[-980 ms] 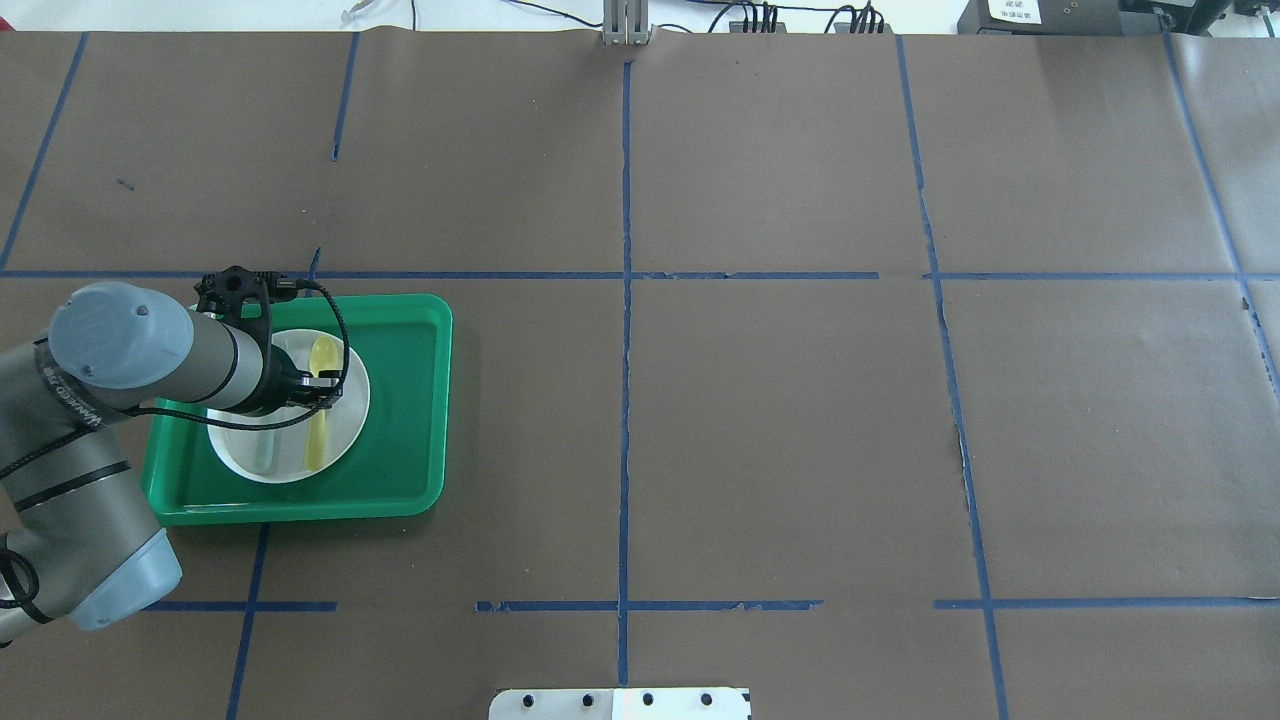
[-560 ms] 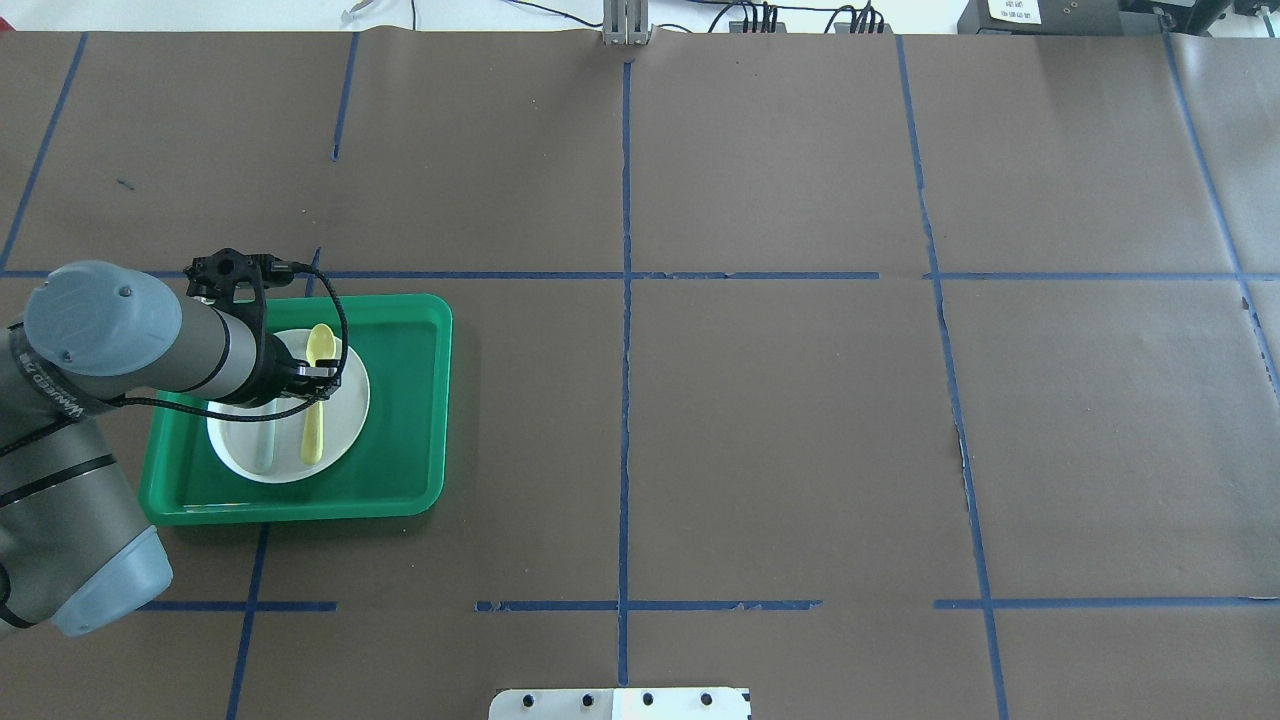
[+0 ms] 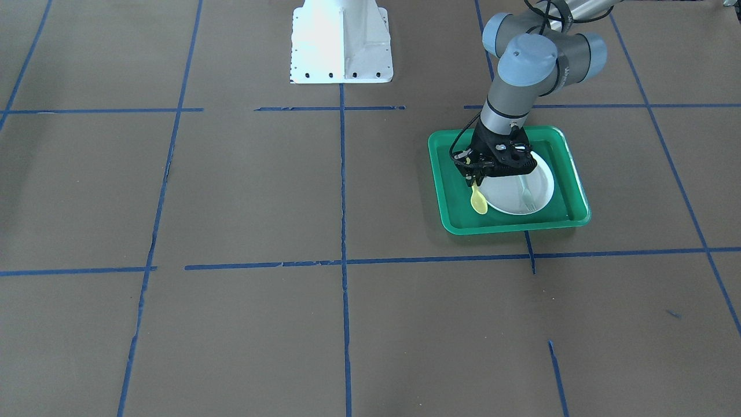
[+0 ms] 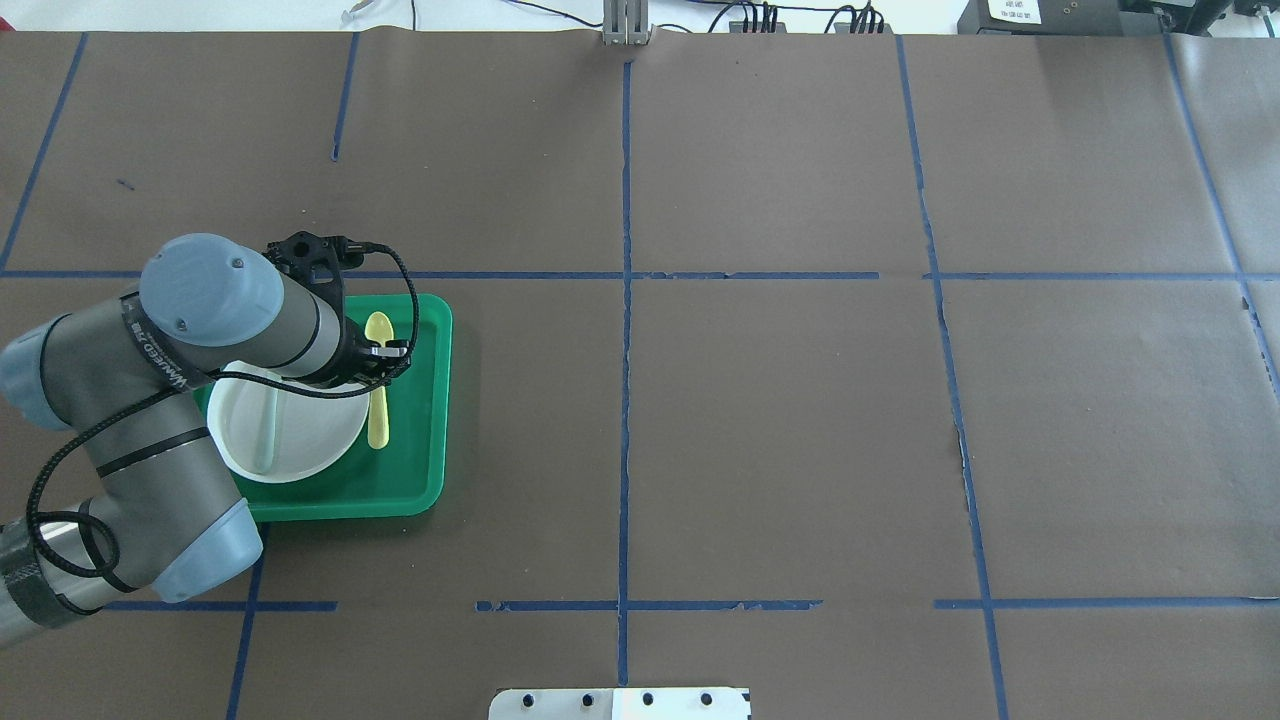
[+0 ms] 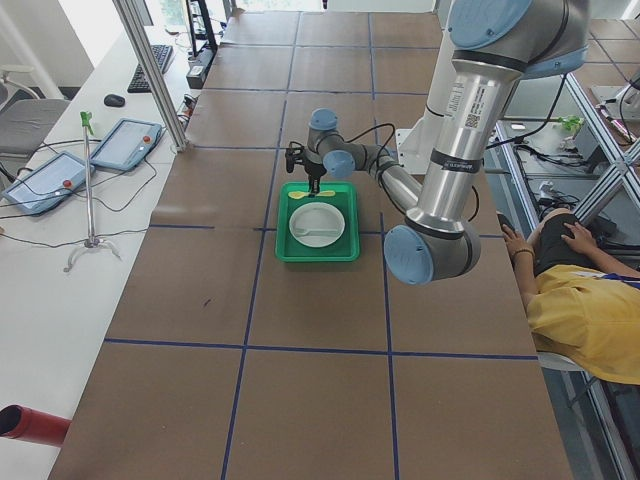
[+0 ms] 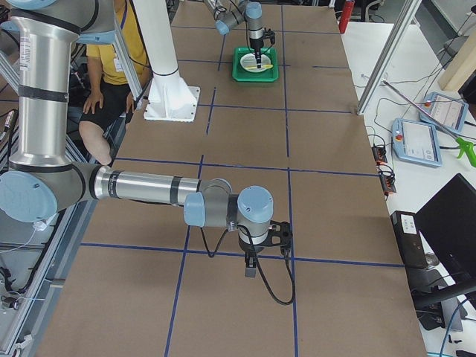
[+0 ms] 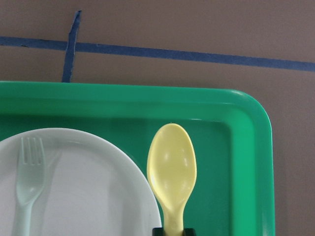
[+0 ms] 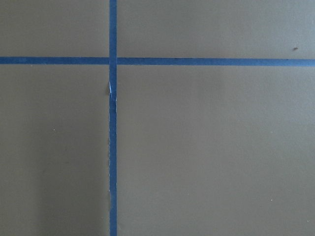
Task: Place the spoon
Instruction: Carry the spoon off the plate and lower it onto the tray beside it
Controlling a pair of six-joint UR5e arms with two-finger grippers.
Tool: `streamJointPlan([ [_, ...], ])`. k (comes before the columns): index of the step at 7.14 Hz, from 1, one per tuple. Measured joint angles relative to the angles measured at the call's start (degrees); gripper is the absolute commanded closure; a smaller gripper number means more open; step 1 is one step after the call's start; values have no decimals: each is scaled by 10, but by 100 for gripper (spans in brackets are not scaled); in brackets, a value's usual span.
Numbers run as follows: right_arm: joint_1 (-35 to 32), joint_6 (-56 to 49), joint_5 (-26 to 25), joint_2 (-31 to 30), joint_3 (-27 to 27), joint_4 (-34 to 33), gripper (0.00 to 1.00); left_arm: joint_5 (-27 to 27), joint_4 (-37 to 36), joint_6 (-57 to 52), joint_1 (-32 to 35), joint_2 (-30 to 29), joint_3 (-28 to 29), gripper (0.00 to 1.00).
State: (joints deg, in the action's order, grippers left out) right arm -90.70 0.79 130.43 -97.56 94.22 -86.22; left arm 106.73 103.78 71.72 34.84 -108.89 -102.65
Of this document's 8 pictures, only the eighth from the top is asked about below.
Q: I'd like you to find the vertical blue tape line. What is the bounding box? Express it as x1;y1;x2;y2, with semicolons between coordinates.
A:
109;0;118;236

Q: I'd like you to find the horizontal blue tape line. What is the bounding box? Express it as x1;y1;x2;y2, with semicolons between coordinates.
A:
0;57;315;67

